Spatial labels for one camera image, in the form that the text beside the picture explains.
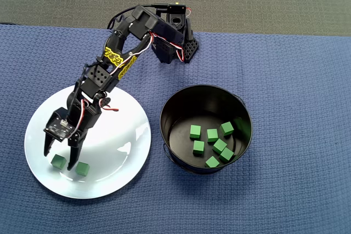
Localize green cube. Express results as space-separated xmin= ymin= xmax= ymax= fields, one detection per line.
xmin=212 ymin=138 xmax=228 ymax=155
xmin=205 ymin=156 xmax=220 ymax=168
xmin=75 ymin=162 xmax=90 ymax=176
xmin=218 ymin=147 xmax=235 ymax=163
xmin=193 ymin=140 xmax=205 ymax=155
xmin=189 ymin=124 xmax=201 ymax=139
xmin=219 ymin=121 xmax=235 ymax=136
xmin=207 ymin=128 xmax=219 ymax=143
xmin=50 ymin=154 xmax=67 ymax=169

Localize white round plate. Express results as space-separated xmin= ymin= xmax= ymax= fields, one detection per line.
xmin=24 ymin=84 xmax=152 ymax=199

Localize blue woven tablecloth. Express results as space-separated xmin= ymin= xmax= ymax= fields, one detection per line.
xmin=0 ymin=22 xmax=351 ymax=234

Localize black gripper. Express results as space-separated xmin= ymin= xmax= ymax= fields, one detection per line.
xmin=43 ymin=95 xmax=101 ymax=171

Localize black metal bucket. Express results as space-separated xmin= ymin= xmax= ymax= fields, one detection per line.
xmin=160 ymin=84 xmax=253 ymax=175

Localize red white servo wires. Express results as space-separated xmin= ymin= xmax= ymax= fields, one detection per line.
xmin=70 ymin=31 xmax=186 ymax=136

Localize small wrist camera board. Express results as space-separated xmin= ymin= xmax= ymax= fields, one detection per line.
xmin=43 ymin=116 xmax=75 ymax=144

